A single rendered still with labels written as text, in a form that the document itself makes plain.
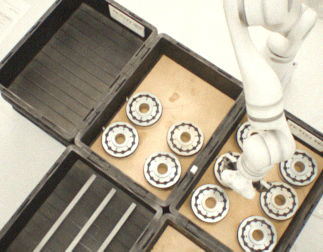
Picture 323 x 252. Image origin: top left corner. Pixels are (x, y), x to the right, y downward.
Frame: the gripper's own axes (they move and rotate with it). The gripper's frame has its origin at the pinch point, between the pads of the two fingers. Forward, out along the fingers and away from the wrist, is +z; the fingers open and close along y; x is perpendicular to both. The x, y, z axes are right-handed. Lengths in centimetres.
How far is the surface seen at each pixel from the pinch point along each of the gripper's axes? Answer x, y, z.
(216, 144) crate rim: -1.2, 10.6, -6.4
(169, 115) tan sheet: -2.0, 26.7, 2.3
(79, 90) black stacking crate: 9, 52, 2
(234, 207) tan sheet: 7.2, -3.4, 2.3
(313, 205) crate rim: -3.7, -17.7, -7.6
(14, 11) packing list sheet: -1, 93, 15
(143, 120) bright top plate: 4.6, 30.6, -0.9
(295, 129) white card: -18.8, -3.1, -4.2
